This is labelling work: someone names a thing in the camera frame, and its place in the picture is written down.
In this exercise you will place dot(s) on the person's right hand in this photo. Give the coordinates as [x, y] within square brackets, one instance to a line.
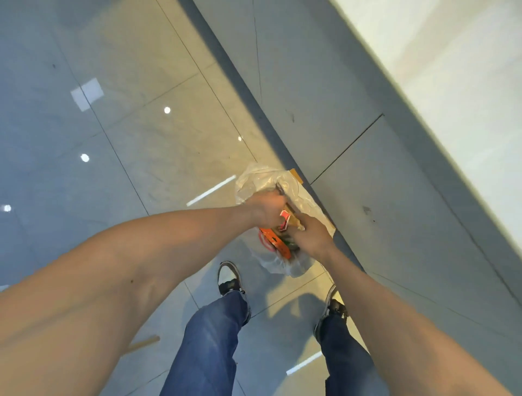
[312, 238]

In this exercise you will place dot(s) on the person's left hand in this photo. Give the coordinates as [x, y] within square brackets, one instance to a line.
[267, 208]

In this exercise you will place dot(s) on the clear plastic trash bag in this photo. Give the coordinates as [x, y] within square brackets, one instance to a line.
[257, 179]

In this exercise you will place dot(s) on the clear bag with orange band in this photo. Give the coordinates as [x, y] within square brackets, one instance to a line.
[277, 242]

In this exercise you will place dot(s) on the person's left forearm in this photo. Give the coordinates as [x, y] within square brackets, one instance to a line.
[102, 293]

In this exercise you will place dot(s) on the person's right forearm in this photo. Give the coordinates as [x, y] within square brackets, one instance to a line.
[399, 334]

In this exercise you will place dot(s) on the person's right shoe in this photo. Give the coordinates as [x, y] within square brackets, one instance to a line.
[332, 306]

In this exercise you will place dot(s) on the person's shoe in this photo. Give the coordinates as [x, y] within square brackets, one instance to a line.
[332, 306]
[228, 277]

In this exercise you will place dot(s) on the person's left shoe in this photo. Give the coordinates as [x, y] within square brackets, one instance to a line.
[228, 277]

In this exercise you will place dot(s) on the person's blue jeans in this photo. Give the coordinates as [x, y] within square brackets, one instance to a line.
[208, 346]

